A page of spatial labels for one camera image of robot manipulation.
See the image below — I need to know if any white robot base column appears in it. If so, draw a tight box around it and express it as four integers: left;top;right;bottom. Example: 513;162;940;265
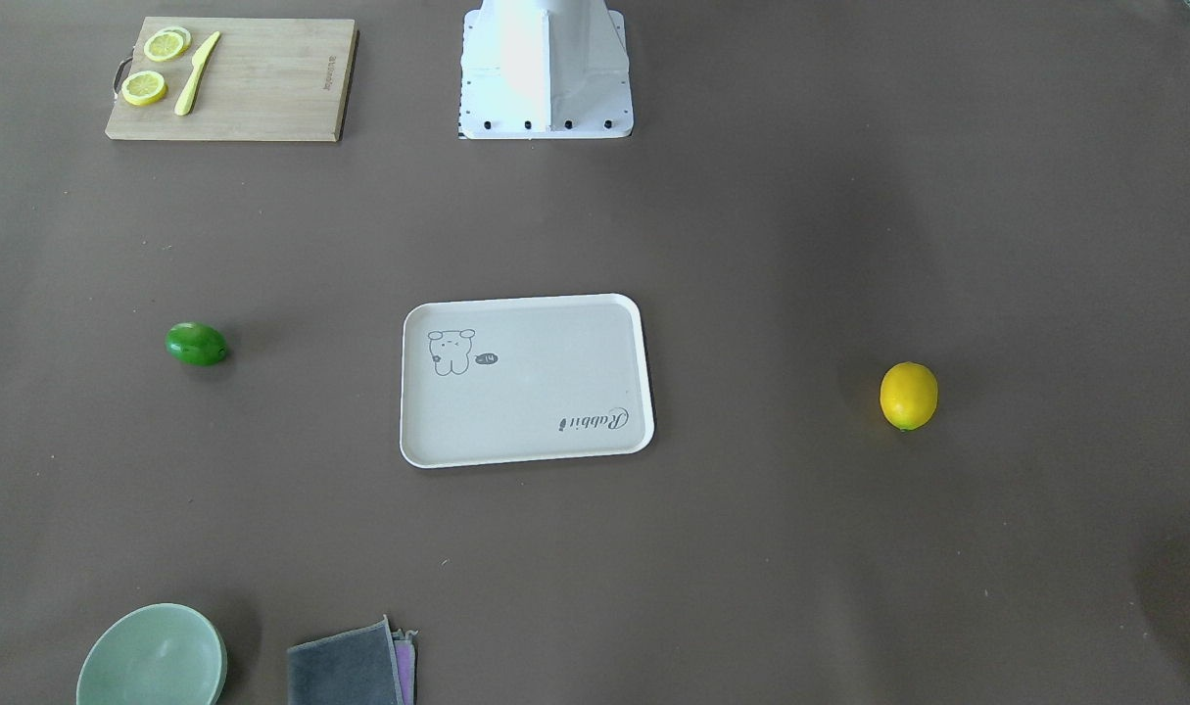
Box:
457;1;635;141

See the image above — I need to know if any lemon slice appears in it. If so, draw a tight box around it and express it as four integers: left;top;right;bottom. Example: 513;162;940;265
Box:
119;69;168;107
143;25;192;63

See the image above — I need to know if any white rabbit tray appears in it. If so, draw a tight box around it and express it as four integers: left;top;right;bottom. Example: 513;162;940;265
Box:
399;293;655;469

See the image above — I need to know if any yellow lemon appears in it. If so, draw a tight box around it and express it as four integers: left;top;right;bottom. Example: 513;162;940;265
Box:
879;361;939;432

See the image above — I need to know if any wooden cutting board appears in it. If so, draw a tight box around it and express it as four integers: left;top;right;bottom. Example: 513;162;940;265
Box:
105;15;358;143

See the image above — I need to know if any green ceramic bowl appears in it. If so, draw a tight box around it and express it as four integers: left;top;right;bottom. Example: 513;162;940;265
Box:
75;603;228;704

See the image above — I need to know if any green lime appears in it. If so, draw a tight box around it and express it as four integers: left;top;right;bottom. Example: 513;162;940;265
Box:
165;322;228;366

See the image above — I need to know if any grey folded cloth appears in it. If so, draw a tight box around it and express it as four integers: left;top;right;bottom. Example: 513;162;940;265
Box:
287;617;418;704

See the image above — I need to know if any yellow plastic knife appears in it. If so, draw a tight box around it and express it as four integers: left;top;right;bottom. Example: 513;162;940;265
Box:
173;30;223;117

